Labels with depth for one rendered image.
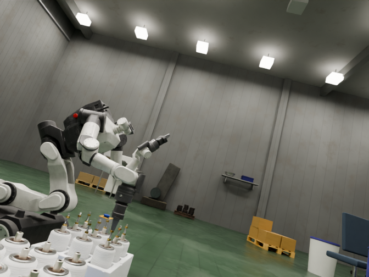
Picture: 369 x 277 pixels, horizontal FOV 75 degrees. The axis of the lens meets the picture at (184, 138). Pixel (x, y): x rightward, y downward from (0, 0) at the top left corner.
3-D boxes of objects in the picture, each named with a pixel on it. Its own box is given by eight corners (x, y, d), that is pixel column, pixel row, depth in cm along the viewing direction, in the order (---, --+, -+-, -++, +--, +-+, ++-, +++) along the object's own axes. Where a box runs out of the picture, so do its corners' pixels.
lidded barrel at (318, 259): (342, 283, 403) (346, 247, 417) (313, 274, 407) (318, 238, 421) (326, 275, 450) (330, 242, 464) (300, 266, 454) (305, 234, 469)
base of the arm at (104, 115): (75, 122, 136) (79, 105, 141) (77, 131, 148) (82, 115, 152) (102, 126, 140) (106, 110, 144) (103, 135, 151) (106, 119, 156)
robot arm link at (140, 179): (115, 190, 116) (123, 167, 118) (119, 190, 126) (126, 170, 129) (137, 197, 116) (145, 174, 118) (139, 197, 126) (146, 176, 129)
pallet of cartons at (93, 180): (112, 192, 966) (116, 182, 977) (104, 192, 878) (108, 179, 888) (83, 183, 979) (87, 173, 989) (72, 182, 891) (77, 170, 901)
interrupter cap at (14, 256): (1, 258, 72) (3, 255, 72) (20, 253, 79) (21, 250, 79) (24, 266, 71) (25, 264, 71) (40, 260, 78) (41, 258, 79)
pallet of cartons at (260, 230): (245, 239, 691) (251, 215, 707) (279, 250, 677) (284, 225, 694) (255, 246, 573) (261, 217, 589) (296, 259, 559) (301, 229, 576)
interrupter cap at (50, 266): (37, 271, 71) (38, 268, 71) (51, 264, 78) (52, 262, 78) (60, 279, 70) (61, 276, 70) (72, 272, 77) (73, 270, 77)
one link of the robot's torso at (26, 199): (-8, 179, 150) (66, 190, 147) (15, 182, 169) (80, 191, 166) (-16, 205, 146) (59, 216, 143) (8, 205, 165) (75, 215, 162)
